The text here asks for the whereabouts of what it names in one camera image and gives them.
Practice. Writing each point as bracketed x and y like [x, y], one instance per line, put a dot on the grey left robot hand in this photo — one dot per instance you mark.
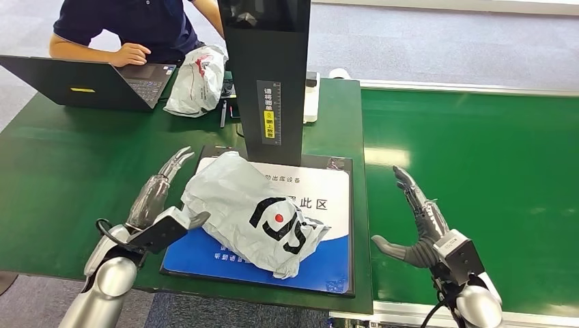
[147, 201]

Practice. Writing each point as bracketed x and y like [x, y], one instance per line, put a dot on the person's right hand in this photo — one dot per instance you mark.
[131, 54]

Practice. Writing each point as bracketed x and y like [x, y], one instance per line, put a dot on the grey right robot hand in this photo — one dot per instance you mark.
[427, 226]

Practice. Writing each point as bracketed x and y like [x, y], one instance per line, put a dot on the white package with black logo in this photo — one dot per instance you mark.
[235, 203]

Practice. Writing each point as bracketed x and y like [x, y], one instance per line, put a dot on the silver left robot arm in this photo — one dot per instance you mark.
[106, 280]

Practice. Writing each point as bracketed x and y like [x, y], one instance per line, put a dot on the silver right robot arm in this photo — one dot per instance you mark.
[477, 308]

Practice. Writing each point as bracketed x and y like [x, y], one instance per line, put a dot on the white package with red print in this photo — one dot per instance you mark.
[199, 86]

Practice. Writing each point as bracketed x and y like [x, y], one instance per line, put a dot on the green conveyor belt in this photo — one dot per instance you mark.
[497, 158]

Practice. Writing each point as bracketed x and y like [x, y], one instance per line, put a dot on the black scanner machine column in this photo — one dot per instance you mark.
[267, 59]

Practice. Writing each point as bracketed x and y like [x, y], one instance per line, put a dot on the person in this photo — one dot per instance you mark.
[135, 20]

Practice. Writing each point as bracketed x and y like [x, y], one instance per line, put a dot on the black laptop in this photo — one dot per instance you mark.
[77, 81]

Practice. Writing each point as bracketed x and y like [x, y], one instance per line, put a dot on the small black device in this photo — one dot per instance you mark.
[227, 90]

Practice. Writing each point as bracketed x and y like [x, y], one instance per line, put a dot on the black phone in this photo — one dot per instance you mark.
[234, 112]

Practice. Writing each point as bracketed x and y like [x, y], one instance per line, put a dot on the white desktop device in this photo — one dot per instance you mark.
[312, 102]

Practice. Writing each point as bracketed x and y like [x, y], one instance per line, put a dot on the white roll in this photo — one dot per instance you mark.
[339, 74]

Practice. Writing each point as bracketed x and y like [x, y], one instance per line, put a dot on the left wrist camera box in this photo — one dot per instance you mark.
[158, 233]

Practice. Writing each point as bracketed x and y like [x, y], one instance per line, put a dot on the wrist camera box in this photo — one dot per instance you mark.
[461, 258]
[158, 233]

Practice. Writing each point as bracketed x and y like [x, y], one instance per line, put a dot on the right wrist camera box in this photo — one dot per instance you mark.
[461, 258]

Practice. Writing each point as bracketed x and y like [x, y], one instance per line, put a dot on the blue white machine base plate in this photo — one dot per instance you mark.
[330, 267]

